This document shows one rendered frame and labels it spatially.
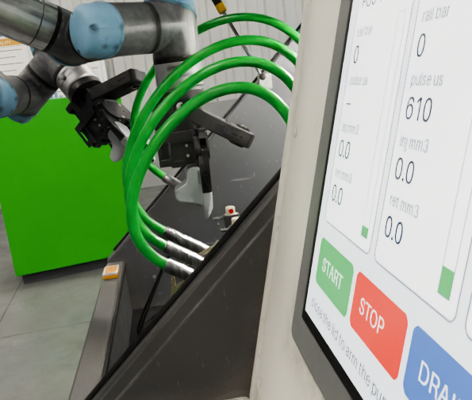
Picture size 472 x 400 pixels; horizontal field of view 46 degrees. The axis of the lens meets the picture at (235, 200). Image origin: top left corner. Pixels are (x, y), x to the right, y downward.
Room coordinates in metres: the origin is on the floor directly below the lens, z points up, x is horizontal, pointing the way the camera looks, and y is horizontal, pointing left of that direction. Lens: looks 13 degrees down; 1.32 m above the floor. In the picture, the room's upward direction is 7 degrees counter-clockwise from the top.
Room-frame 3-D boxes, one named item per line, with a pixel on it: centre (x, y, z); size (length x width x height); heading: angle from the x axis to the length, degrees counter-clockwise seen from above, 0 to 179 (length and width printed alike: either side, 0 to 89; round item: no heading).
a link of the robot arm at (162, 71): (0.90, 0.06, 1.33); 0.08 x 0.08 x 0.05
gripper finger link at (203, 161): (0.89, 0.05, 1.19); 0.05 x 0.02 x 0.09; 6
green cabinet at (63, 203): (4.42, 1.32, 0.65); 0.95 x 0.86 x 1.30; 107
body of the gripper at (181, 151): (0.91, 0.07, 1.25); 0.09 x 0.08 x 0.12; 96
